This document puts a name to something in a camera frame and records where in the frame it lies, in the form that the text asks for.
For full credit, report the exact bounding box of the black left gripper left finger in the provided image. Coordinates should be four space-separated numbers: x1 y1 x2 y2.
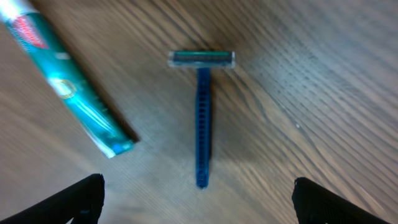
1 174 105 224

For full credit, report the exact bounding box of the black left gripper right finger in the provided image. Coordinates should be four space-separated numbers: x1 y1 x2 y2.
292 177 387 224

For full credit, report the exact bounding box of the small toothpaste tube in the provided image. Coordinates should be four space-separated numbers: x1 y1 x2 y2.
1 0 134 158

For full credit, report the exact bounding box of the blue disposable razor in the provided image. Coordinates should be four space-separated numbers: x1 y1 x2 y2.
169 50 235 189

